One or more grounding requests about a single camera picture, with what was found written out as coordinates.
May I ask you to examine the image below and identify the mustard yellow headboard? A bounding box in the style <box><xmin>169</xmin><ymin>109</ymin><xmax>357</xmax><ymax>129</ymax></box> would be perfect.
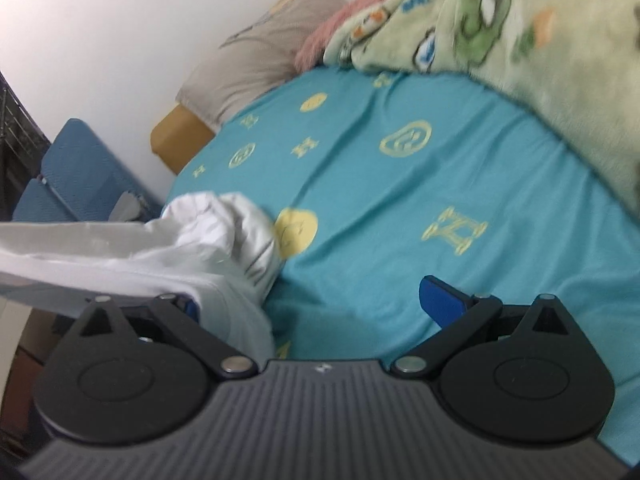
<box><xmin>150</xmin><ymin>104</ymin><xmax>215</xmax><ymax>174</ymax></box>

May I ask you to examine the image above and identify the green cartoon fleece blanket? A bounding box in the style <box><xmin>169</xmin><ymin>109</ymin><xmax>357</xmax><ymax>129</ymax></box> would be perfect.
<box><xmin>322</xmin><ymin>0</ymin><xmax>639</xmax><ymax>211</ymax></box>

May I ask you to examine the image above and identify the dark window frame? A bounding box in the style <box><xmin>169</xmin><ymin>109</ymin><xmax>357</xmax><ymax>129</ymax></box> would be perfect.
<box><xmin>0</xmin><ymin>75</ymin><xmax>51</xmax><ymax>221</ymax></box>

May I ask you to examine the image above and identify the grey pillow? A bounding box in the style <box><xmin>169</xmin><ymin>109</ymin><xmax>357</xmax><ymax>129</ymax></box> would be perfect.
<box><xmin>176</xmin><ymin>0</ymin><xmax>346</xmax><ymax>133</ymax></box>

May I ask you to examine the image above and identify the teal patterned bed sheet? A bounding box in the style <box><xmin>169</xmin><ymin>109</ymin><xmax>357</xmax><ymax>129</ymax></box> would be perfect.
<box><xmin>171</xmin><ymin>68</ymin><xmax>639</xmax><ymax>464</ymax></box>

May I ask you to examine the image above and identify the white t-shirt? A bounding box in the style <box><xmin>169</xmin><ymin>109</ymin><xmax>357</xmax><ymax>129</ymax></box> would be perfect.
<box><xmin>1</xmin><ymin>192</ymin><xmax>283</xmax><ymax>364</ymax></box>

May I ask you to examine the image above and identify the blue folding chair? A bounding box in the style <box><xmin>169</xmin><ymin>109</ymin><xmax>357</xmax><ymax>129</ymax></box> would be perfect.
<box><xmin>12</xmin><ymin>118</ymin><xmax>162</xmax><ymax>223</ymax></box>

